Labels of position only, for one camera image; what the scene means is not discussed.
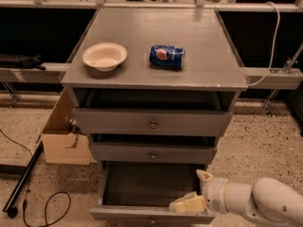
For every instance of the cardboard box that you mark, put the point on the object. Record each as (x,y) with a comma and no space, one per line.
(63,142)

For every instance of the metal railing frame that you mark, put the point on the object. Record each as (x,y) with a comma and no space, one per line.
(56,30)

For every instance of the black metal bar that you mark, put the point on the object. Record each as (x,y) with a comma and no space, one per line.
(23,172)

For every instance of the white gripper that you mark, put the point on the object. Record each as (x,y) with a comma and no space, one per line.
(214,193)

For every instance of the grey bottom drawer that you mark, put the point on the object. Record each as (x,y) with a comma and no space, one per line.
(143,192)

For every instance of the grey middle drawer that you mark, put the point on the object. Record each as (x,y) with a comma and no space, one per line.
(153,148)

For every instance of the grey wooden drawer cabinet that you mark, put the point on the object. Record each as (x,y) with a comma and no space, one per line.
(210,79)

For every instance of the white paper bowl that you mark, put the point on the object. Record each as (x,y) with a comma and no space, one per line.
(104,57)

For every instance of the blue Pepsi can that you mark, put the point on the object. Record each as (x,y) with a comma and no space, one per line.
(167,56)

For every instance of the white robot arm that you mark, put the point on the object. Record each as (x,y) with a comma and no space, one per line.
(266,203)

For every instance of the black bag on rail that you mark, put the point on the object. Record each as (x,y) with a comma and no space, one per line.
(21,61)

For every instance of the grey top drawer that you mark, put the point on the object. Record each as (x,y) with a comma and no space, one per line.
(152,122)

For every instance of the grey drawer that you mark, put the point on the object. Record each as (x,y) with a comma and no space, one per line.
(153,148)
(152,122)
(143,192)

